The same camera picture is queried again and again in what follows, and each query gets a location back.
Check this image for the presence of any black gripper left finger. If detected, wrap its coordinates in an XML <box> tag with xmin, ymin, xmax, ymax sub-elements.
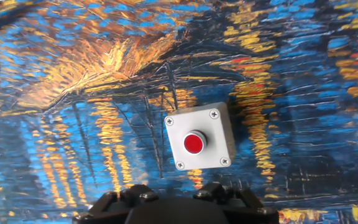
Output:
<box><xmin>71</xmin><ymin>184</ymin><xmax>160</xmax><ymax>224</ymax></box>

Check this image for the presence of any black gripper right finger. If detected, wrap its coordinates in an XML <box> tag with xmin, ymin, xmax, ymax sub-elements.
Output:
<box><xmin>193</xmin><ymin>182</ymin><xmax>279</xmax><ymax>224</ymax></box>

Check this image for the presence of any grey square button box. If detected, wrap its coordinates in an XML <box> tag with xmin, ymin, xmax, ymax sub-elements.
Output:
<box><xmin>163</xmin><ymin>101</ymin><xmax>237</xmax><ymax>171</ymax></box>

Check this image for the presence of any red round push button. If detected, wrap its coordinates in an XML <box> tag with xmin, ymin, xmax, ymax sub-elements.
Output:
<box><xmin>182</xmin><ymin>129</ymin><xmax>208</xmax><ymax>156</ymax></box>

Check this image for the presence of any blue yellow painting print cloth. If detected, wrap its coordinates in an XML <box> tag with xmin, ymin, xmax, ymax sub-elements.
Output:
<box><xmin>0</xmin><ymin>0</ymin><xmax>358</xmax><ymax>224</ymax></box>

